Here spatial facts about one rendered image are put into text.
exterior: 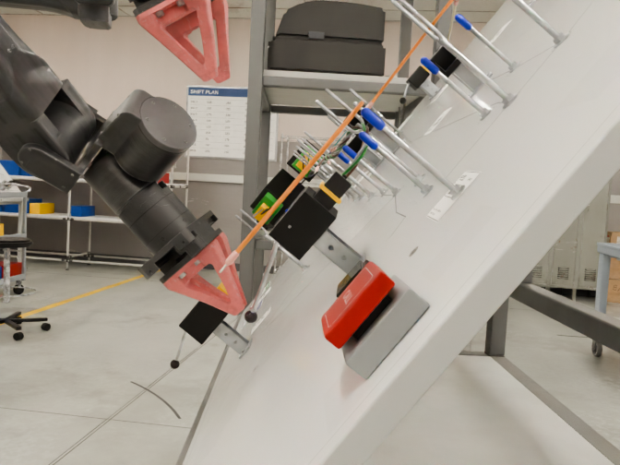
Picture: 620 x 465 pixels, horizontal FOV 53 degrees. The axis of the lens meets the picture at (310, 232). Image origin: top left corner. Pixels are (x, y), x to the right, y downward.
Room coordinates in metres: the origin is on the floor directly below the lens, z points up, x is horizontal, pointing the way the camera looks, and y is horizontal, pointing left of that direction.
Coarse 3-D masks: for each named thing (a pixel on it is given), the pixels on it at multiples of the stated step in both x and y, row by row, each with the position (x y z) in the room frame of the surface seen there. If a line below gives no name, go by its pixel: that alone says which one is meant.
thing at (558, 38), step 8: (512, 0) 0.58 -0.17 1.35; (520, 0) 0.58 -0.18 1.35; (520, 8) 0.58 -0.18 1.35; (528, 8) 0.58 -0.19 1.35; (536, 16) 0.58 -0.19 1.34; (544, 24) 0.58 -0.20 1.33; (552, 32) 0.58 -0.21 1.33; (560, 32) 0.58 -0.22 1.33; (568, 32) 0.57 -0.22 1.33; (560, 40) 0.58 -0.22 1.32
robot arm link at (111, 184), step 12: (96, 156) 0.63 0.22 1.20; (108, 156) 0.60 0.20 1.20; (96, 168) 0.60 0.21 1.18; (108, 168) 0.60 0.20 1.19; (120, 168) 0.60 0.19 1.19; (96, 180) 0.61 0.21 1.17; (108, 180) 0.60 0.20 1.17; (120, 180) 0.60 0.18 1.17; (132, 180) 0.61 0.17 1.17; (96, 192) 0.62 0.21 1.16; (108, 192) 0.61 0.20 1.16; (120, 192) 0.60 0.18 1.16; (132, 192) 0.60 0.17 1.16; (108, 204) 0.62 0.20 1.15; (120, 204) 0.61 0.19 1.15
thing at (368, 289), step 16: (368, 272) 0.37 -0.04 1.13; (384, 272) 0.36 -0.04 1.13; (352, 288) 0.38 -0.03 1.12; (368, 288) 0.35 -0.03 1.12; (384, 288) 0.35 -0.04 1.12; (336, 304) 0.38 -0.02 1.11; (352, 304) 0.35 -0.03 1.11; (368, 304) 0.35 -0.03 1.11; (384, 304) 0.36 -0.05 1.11; (336, 320) 0.35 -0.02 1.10; (352, 320) 0.35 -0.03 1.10; (368, 320) 0.36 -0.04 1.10; (336, 336) 0.35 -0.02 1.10; (352, 336) 0.36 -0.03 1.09
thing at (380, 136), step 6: (360, 114) 1.14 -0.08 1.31; (378, 114) 1.15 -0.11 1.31; (354, 120) 1.14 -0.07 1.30; (372, 126) 1.11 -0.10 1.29; (372, 132) 1.15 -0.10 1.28; (378, 132) 1.15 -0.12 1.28; (378, 138) 1.15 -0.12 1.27; (384, 138) 1.15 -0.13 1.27; (390, 138) 1.13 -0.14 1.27; (384, 144) 1.15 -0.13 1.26; (390, 144) 1.15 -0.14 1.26; (396, 144) 1.15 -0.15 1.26; (390, 150) 1.14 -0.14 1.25; (396, 150) 1.13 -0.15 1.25
